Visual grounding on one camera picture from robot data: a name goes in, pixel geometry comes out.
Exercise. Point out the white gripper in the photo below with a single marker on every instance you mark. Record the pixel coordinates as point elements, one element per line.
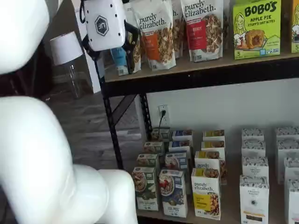
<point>105,25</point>

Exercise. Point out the blue flax plus oatmeal box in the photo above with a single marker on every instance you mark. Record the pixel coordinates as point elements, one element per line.
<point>180,145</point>
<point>172,196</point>
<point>175,161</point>
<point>182,135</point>

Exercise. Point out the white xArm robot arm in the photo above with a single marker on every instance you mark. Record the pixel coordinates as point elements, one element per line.
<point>23,151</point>

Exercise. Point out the green apple cinnamon oatmeal box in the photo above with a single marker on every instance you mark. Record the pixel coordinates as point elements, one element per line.
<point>161,133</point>
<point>144,189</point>
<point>153,147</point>
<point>147,161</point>

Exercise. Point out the wooden shelf board with bags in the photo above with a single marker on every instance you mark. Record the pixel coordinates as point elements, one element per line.
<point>210,64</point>

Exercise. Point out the yellow purely elizabeth box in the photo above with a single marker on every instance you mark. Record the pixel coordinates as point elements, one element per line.
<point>208,159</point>
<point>212,145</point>
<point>205,196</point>
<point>213,135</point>

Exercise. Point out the green Bobo's apple pie box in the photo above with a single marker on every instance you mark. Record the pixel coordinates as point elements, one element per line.
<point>257,30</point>

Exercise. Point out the white organic pantry box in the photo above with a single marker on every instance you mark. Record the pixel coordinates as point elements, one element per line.
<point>294,203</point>
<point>254,166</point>
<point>287,133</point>
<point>283,151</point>
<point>253,134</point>
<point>253,148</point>
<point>253,200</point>
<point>292,168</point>

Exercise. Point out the wooden shelf board with boxes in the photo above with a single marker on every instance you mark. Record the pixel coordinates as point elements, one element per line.
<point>233,168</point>

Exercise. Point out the blue purely elizabeth granola bag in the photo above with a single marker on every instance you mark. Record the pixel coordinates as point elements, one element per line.
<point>119,61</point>

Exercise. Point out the orange purely elizabeth granola bag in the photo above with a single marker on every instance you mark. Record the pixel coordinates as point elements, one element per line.
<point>151,46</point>

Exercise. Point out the white shade glass lamp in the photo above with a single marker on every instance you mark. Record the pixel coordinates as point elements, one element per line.
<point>65,46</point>

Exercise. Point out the red purely elizabeth granola bag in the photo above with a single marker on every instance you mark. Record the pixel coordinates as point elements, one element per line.
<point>196,35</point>

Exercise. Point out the green yellow snack boxes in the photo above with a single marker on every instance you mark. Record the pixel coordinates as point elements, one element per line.
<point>295,28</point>

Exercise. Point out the white wall outlet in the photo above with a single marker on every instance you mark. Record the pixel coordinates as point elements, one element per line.
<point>164,120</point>

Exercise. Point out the black metal shelf frame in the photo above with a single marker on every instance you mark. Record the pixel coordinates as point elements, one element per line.
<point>210,75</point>

